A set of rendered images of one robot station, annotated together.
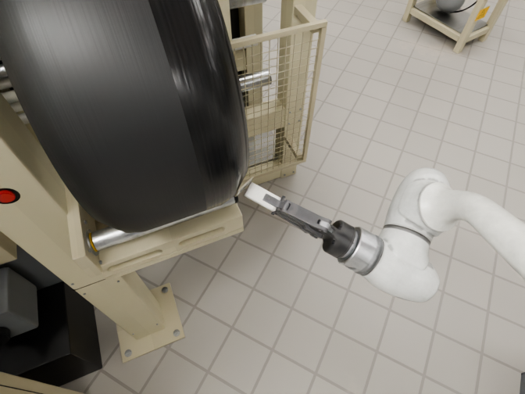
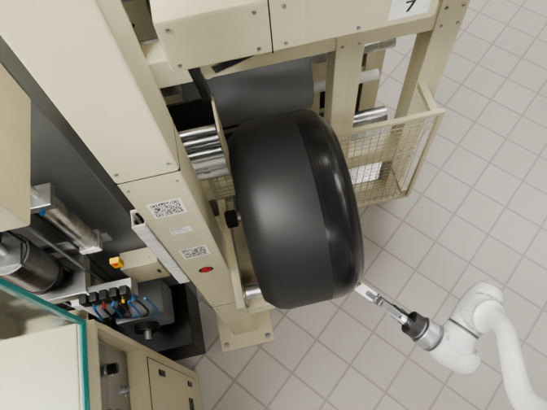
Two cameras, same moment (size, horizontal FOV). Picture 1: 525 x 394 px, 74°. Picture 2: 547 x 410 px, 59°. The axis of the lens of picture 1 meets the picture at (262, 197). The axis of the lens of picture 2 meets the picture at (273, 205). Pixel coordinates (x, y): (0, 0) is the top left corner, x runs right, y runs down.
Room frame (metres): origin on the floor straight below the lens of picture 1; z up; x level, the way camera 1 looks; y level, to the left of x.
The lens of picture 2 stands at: (-0.01, 0.11, 2.47)
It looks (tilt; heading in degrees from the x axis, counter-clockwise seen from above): 65 degrees down; 19
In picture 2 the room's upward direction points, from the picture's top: 9 degrees counter-clockwise
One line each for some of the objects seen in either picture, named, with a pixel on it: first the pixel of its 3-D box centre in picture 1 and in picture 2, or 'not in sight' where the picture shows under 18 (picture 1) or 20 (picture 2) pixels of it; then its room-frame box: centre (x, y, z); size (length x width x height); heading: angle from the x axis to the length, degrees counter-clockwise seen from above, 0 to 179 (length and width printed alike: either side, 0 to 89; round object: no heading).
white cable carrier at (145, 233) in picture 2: not in sight; (166, 250); (0.38, 0.58, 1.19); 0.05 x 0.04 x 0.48; 23
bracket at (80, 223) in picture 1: (79, 197); (233, 255); (0.49, 0.45, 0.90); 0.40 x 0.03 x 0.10; 23
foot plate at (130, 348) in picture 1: (147, 320); (243, 320); (0.44, 0.51, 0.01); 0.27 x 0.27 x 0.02; 23
